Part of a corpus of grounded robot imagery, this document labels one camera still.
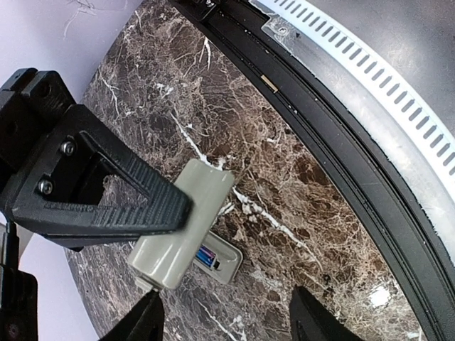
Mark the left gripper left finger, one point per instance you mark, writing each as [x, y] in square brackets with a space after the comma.
[144, 322]

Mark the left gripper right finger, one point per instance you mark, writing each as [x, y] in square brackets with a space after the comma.
[309, 320]

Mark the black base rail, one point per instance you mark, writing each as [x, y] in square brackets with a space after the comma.
[407, 209]

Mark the right grey cable duct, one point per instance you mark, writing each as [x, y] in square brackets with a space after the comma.
[420, 122]

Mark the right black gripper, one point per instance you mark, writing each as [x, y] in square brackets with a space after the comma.
[67, 177]

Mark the grey remote control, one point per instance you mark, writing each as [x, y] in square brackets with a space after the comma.
[230, 258]

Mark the purple AAA battery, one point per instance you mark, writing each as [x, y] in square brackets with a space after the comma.
[208, 258]

